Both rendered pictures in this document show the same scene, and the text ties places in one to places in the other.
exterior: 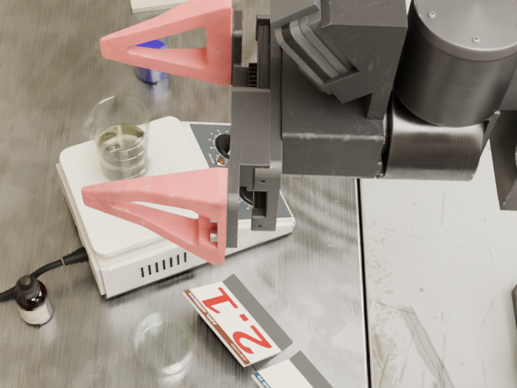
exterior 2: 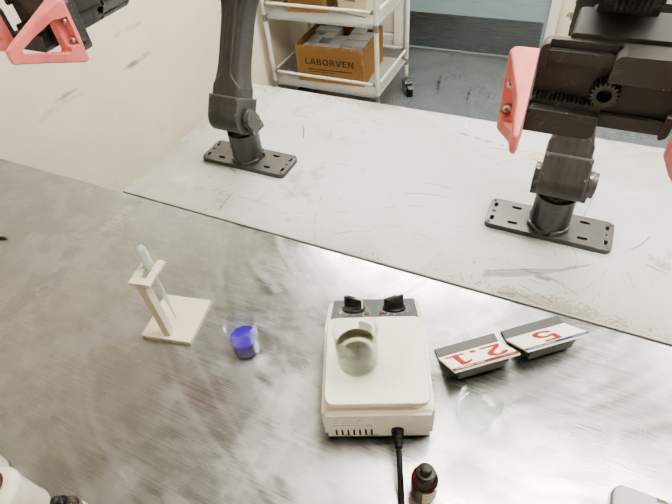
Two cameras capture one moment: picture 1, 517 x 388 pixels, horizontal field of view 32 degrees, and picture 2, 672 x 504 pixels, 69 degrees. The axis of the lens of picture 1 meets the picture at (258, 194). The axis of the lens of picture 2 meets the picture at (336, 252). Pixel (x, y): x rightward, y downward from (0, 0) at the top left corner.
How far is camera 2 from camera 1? 0.52 m
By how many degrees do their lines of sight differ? 36
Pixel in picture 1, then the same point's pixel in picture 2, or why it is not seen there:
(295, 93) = (633, 34)
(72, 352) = (466, 474)
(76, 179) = (357, 397)
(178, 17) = (529, 79)
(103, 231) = (410, 391)
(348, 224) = (418, 280)
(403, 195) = (409, 250)
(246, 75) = (539, 104)
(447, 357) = (520, 265)
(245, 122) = (658, 55)
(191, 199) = not seen: outside the picture
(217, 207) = not seen: outside the picture
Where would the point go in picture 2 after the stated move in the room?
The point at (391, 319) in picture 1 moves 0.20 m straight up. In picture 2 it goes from (489, 281) to (512, 178)
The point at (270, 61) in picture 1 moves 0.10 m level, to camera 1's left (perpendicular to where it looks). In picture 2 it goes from (595, 43) to (565, 111)
